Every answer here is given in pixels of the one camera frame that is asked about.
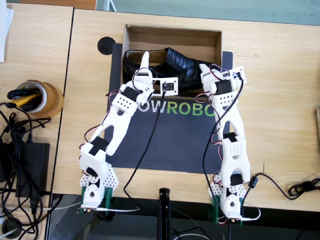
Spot black round floor-side ring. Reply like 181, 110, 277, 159
0, 217, 22, 238

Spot dark mat with WOWROBO print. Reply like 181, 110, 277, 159
104, 42, 234, 175

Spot black camera cable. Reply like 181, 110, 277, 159
201, 77, 245, 240
123, 89, 166, 212

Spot black power cable with coil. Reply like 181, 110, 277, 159
238, 172, 320, 221

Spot white perforated base plate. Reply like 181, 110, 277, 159
208, 172, 247, 201
79, 163, 120, 195

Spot open cardboard box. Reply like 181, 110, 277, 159
119, 23, 223, 98

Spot green table clamp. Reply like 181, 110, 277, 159
211, 195, 221, 223
103, 187, 115, 218

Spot brown packing tape roll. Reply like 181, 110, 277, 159
14, 79, 65, 119

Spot yellow-handled tool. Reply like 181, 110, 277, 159
13, 92, 43, 108

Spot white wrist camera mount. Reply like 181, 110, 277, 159
231, 65, 249, 85
151, 76, 180, 96

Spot black power plug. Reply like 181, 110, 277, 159
29, 197, 40, 215

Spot black power adapter brick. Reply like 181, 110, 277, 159
15, 142, 51, 198

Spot black leather dress shoe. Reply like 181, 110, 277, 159
122, 47, 213, 93

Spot black round desk grommet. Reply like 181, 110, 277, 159
97, 36, 116, 56

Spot black power adapter with cables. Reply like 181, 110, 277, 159
0, 101, 53, 236

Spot black-handled tool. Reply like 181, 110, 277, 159
6, 87, 30, 100

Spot white paper sheets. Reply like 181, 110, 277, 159
0, 0, 15, 63

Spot thin white cable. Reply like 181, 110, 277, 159
98, 206, 141, 213

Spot black camera stand pole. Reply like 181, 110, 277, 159
158, 187, 172, 240

